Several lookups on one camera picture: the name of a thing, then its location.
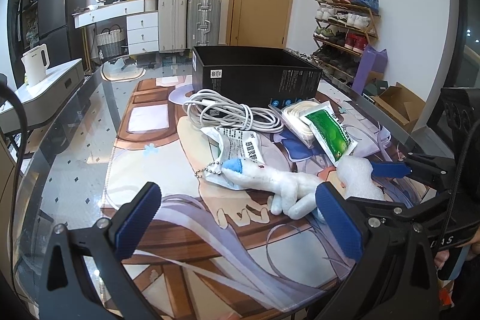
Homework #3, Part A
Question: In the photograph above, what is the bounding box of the white plush toy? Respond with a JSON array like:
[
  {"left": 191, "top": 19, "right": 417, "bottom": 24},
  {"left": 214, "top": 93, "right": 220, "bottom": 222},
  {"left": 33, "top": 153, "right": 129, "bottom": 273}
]
[{"left": 221, "top": 158, "right": 321, "bottom": 220}]

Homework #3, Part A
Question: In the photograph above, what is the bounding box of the person's right hand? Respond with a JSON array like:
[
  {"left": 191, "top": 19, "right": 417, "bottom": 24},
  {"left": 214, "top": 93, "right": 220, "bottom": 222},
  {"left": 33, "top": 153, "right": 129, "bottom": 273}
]
[{"left": 434, "top": 231, "right": 479, "bottom": 281}]

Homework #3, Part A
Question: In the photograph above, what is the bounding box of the open cardboard box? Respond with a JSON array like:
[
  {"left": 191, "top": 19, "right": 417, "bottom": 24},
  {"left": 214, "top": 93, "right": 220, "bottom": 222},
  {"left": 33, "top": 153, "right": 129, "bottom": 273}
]
[{"left": 373, "top": 82, "right": 425, "bottom": 133}]

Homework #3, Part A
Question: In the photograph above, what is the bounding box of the green and white packet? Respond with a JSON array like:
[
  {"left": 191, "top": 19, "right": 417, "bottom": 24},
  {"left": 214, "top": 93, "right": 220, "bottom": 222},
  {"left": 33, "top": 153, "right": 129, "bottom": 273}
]
[{"left": 299, "top": 101, "right": 358, "bottom": 166}]

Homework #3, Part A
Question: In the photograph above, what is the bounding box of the anime printed desk mat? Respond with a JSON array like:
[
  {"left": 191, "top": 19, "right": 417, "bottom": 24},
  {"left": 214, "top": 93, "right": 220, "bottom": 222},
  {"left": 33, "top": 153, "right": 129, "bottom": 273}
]
[{"left": 101, "top": 74, "right": 429, "bottom": 320}]

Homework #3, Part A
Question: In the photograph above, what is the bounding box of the wooden shoe rack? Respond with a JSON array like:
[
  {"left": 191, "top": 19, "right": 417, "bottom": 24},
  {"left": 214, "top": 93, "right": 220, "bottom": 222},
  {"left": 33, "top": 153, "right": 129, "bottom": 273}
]
[{"left": 312, "top": 0, "right": 380, "bottom": 82}]

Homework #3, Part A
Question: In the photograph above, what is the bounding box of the white side table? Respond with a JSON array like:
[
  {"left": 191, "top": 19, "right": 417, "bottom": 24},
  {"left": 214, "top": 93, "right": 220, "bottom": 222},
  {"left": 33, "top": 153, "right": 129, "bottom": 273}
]
[{"left": 15, "top": 58, "right": 85, "bottom": 131}]

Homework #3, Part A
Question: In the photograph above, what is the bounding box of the white printed pouch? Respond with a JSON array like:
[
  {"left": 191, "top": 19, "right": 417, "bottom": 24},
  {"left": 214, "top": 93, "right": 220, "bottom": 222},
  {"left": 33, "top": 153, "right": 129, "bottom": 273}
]
[{"left": 200, "top": 127, "right": 264, "bottom": 191}]

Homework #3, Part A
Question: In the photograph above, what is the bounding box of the black cardboard box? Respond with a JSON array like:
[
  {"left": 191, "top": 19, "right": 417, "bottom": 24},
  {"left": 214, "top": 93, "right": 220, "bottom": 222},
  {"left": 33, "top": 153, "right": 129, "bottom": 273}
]
[{"left": 192, "top": 46, "right": 321, "bottom": 109}]

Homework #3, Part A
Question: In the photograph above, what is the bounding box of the white electric kettle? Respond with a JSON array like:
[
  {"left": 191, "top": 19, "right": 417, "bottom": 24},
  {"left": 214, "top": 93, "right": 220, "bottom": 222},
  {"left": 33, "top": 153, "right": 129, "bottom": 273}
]
[{"left": 21, "top": 44, "right": 50, "bottom": 86}]

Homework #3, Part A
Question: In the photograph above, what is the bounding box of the woven laundry basket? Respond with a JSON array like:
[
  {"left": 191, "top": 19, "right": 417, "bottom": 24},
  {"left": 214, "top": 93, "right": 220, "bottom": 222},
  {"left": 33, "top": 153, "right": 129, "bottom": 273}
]
[{"left": 96, "top": 24, "right": 126, "bottom": 61}]

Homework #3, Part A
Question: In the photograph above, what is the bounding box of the white dressing desk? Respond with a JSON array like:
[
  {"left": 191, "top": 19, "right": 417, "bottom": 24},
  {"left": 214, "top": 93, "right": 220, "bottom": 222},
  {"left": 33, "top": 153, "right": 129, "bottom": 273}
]
[{"left": 72, "top": 0, "right": 159, "bottom": 55}]

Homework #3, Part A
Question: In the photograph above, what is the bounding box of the white suitcase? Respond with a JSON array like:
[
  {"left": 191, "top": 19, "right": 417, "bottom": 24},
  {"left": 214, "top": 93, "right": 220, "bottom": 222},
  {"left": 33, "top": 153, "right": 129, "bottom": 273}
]
[{"left": 158, "top": 0, "right": 188, "bottom": 53}]

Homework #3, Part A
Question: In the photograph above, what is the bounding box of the silver suitcase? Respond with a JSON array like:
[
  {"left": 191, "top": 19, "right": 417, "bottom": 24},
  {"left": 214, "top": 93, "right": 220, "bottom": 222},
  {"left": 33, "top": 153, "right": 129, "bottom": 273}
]
[{"left": 186, "top": 0, "right": 221, "bottom": 49}]

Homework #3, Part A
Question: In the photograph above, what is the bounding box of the black refrigerator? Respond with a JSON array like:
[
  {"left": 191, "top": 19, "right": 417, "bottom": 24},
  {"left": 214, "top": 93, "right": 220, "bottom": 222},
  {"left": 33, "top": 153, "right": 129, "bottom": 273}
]
[{"left": 37, "top": 0, "right": 87, "bottom": 67}]

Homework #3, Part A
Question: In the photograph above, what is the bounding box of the white rope in bag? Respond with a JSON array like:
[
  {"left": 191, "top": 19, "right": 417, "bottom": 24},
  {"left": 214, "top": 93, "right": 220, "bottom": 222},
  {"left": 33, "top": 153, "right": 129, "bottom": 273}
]
[{"left": 269, "top": 99, "right": 335, "bottom": 150}]

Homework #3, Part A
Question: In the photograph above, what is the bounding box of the white coiled cable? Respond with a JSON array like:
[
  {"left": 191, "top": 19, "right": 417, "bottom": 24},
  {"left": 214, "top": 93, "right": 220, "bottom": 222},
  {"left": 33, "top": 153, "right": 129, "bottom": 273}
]
[{"left": 181, "top": 88, "right": 286, "bottom": 135}]

